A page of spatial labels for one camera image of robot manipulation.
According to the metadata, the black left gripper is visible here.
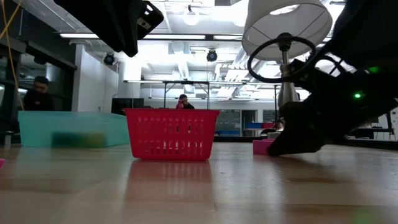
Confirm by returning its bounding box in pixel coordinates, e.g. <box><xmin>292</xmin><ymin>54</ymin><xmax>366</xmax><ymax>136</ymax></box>
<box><xmin>54</xmin><ymin>0</ymin><xmax>139</xmax><ymax>58</ymax></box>

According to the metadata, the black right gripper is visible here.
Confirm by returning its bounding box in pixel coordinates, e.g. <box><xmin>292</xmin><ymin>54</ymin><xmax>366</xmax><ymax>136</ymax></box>
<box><xmin>267</xmin><ymin>62</ymin><xmax>398</xmax><ymax>157</ymax></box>

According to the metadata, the green yellow crayon box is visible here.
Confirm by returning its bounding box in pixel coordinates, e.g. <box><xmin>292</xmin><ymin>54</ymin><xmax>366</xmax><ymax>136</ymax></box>
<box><xmin>51</xmin><ymin>132</ymin><xmax>107</xmax><ymax>149</ymax></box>

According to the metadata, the fluorescent ceiling light strip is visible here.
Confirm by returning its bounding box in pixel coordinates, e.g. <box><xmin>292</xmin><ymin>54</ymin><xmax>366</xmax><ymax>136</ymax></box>
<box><xmin>58</xmin><ymin>33</ymin><xmax>243</xmax><ymax>40</ymax></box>

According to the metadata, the person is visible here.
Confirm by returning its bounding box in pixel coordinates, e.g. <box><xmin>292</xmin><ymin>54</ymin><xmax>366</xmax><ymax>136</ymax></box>
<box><xmin>23</xmin><ymin>75</ymin><xmax>56</xmax><ymax>112</ymax></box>
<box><xmin>178</xmin><ymin>94</ymin><xmax>196</xmax><ymax>110</ymax></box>

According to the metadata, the red plastic basket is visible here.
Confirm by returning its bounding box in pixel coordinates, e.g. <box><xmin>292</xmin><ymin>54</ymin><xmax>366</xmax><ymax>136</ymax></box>
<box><xmin>124</xmin><ymin>108</ymin><xmax>221</xmax><ymax>162</ymax></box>

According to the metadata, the silver table lamp white shade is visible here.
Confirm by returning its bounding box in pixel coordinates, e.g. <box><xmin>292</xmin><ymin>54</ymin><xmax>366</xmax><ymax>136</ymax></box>
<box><xmin>241</xmin><ymin>0</ymin><xmax>333</xmax><ymax>140</ymax></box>

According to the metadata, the green translucent plastic tray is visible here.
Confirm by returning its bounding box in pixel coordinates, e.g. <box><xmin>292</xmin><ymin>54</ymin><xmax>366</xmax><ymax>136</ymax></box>
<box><xmin>17</xmin><ymin>111</ymin><xmax>131</xmax><ymax>148</ymax></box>

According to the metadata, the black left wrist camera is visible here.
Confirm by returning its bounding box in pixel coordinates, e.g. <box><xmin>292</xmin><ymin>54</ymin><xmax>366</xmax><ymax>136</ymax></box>
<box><xmin>136</xmin><ymin>1</ymin><xmax>165</xmax><ymax>40</ymax></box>

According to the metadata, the white ring ceiling light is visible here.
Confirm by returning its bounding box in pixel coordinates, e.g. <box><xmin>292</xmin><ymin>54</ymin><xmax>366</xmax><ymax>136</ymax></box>
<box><xmin>182</xmin><ymin>7</ymin><xmax>201</xmax><ymax>26</ymax></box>

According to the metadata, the black background table frame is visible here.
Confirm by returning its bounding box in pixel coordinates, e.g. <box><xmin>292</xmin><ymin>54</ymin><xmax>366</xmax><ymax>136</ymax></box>
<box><xmin>124</xmin><ymin>80</ymin><xmax>282</xmax><ymax>110</ymax></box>

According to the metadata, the black right camera cable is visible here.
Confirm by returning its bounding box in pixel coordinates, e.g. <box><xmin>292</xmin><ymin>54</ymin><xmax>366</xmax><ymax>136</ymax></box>
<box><xmin>247</xmin><ymin>35</ymin><xmax>318</xmax><ymax>84</ymax></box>

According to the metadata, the yellow hanging cable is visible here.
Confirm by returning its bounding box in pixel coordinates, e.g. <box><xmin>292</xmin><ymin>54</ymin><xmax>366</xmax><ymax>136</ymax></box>
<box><xmin>0</xmin><ymin>0</ymin><xmax>25</xmax><ymax>113</ymax></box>

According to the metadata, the small silver metal post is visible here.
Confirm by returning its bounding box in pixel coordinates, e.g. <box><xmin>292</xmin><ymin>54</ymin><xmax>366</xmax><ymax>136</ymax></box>
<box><xmin>3</xmin><ymin>130</ymin><xmax>15</xmax><ymax>149</ymax></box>

